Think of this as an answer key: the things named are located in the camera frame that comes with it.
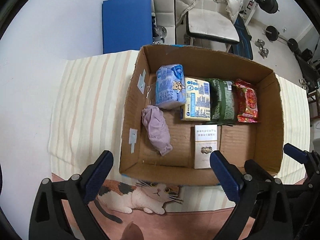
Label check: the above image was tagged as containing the white box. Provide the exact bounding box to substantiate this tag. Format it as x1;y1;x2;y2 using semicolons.
194;125;219;169

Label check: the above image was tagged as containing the red floral snack packet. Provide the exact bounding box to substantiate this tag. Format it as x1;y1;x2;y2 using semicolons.
235;79;258;123

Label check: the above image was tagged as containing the purple fuzzy cloth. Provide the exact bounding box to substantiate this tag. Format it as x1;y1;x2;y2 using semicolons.
142;105;173;156

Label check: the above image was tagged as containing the light blue tissue pack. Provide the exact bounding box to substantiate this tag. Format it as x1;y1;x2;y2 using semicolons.
155;64;186;109

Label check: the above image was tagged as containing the dark wooden chair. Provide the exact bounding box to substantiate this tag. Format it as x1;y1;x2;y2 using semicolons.
307;90;319;121

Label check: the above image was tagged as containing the dark green snack bag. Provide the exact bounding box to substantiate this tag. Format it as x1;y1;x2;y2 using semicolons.
207;79;236;125

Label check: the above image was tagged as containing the yellow blue wipes pack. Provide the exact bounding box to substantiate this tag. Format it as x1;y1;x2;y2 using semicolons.
180;77;211;121

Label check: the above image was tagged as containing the cardboard box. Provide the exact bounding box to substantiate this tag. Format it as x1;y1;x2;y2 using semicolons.
119;45;284;186

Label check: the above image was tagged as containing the chrome dumbbell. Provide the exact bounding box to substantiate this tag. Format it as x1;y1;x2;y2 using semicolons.
255;39;269;59

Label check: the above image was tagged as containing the blue black weight bench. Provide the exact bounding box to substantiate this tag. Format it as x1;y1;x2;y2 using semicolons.
229;15;253;60

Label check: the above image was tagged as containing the striped cream tablecloth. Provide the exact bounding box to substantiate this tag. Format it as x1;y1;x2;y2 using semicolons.
49;45;310;212

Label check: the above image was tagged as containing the black barbell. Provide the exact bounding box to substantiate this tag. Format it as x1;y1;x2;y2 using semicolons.
265;25;301;54

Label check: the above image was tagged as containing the white padded chair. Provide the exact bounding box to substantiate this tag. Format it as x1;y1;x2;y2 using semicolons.
176;8;240;51

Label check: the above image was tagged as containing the blue folded mat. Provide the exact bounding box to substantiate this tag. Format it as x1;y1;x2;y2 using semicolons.
102;0;153;54

